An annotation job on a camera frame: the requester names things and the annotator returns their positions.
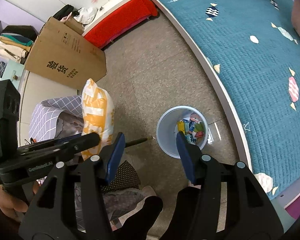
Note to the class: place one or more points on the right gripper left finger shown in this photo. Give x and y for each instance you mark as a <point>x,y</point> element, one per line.
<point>51,214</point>

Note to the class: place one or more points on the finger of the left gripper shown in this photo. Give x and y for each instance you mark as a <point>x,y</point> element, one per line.
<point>62,149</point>

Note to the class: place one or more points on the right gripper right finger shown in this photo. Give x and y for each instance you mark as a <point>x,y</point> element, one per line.
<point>231,203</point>

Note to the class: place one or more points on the orange white snack bag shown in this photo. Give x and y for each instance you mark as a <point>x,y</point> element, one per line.
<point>98,116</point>

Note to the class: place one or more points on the yellow snack packet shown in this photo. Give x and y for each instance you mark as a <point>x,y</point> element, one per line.
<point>181,126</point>

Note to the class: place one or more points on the person's left hand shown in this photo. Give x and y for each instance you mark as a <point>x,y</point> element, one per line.
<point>11,206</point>

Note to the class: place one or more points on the purple checked tablecloth table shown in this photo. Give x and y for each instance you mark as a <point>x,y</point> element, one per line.
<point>56,118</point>

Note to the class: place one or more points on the white low cabinet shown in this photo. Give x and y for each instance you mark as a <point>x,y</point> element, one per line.
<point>33,89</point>

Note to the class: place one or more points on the person's black trouser leg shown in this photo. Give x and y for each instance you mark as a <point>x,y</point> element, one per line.
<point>138,225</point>

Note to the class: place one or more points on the large cardboard box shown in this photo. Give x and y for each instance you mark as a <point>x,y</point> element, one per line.
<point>62,55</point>

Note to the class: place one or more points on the hanging jackets in wardrobe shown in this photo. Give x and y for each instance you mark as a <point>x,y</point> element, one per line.
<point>16,42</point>

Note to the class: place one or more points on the purple teal wardrobe shelf unit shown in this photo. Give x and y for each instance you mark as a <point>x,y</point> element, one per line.
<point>9,69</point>

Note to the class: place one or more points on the white plastic bag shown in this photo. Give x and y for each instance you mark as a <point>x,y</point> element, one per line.
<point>86,15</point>

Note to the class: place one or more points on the red covered low bench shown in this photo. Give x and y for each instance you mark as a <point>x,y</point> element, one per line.
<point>121,20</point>

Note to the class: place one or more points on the teal quilted bed mattress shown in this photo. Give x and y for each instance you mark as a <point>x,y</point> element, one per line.
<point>254,51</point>

